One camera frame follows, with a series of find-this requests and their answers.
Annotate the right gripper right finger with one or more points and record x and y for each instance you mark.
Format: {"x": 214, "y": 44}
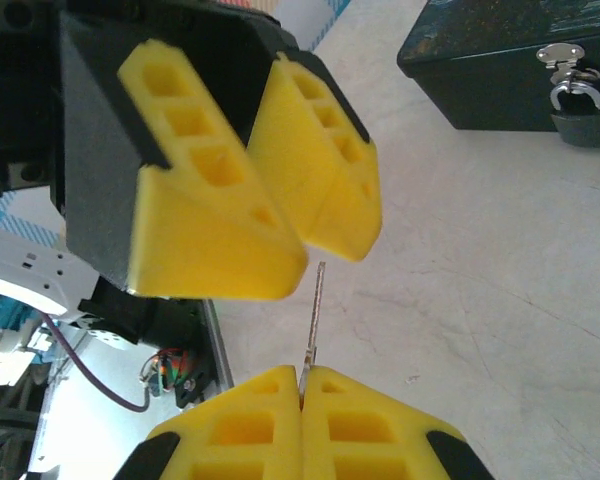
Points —
{"x": 360, "y": 430}

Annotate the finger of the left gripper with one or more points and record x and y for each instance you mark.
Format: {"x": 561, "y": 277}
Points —
{"x": 205, "y": 240}
{"x": 330, "y": 200}

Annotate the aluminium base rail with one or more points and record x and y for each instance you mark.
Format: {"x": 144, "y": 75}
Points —
{"x": 219, "y": 345}

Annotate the small metal key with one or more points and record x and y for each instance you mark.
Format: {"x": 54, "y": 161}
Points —
{"x": 314, "y": 310}

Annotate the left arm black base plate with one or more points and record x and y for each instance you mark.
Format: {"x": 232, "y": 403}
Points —
{"x": 192, "y": 387}

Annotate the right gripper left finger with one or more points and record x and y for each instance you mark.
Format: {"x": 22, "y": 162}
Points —
{"x": 250, "y": 430}

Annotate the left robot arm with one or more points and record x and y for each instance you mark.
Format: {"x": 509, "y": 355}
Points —
{"x": 20, "y": 270}

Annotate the silver hasp latch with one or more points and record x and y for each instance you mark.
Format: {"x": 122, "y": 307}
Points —
{"x": 560, "y": 55}

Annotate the black padlock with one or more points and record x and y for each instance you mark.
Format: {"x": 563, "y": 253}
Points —
{"x": 582, "y": 125}

